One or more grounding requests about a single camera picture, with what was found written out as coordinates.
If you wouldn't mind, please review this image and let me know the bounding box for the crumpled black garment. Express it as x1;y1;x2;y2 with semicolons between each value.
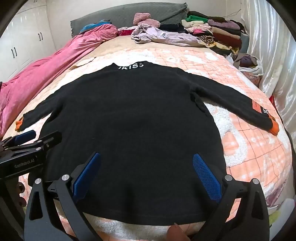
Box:
159;23;188;33

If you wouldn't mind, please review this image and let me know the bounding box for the pink velvet quilt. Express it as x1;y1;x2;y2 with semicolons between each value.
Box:
0;23;118;137

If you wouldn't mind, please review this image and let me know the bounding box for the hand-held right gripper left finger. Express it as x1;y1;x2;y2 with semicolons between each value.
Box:
24;152;102;241

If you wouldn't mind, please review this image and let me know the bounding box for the white satin curtain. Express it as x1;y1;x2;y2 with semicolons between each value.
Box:
240;0;296;132

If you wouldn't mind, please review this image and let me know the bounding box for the pink floral storage bin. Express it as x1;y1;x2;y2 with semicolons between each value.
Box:
245;72;262;88

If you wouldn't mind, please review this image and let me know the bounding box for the pink and white plaid blanket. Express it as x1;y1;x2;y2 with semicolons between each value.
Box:
14;45;293;241

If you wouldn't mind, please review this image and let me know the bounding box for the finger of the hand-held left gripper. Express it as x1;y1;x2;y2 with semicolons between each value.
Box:
14;131;63;156
0;130;37;149

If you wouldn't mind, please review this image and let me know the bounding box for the blue cloth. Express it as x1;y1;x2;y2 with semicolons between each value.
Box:
79;20;112;34

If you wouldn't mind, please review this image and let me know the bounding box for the person's right hand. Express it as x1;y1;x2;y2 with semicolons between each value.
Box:
168;224;191;241

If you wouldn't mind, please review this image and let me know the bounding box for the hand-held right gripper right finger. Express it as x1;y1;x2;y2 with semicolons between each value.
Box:
192;153;271;241

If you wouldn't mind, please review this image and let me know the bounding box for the pile of folded clothes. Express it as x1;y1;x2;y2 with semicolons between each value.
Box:
181;11;249;55

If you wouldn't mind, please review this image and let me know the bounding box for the grey quilted headboard cover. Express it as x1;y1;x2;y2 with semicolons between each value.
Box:
70;3;188;37

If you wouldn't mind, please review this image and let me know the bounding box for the black sweater with orange cuffs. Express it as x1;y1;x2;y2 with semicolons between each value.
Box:
15;61;279;226

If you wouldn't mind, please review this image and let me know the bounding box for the white wardrobe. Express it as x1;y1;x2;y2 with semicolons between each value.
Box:
0;5;56;81

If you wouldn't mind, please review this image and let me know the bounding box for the beige bed sheet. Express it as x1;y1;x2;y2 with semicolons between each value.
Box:
53;35;213;67

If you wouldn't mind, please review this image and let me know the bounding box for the crumpled lilac garment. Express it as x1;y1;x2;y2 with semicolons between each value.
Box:
131;23;204;47

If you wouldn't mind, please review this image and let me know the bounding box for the dark red garment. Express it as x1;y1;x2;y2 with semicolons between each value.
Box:
118;27;139;36

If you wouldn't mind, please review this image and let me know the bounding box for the green cloth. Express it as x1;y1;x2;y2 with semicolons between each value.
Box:
266;204;281;223

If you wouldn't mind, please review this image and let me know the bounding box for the pink fluffy garment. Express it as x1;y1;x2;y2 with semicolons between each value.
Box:
133;13;161;28

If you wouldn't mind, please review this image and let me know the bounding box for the white plastic bag of clothes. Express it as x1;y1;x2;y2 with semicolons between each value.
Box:
231;53;264;76

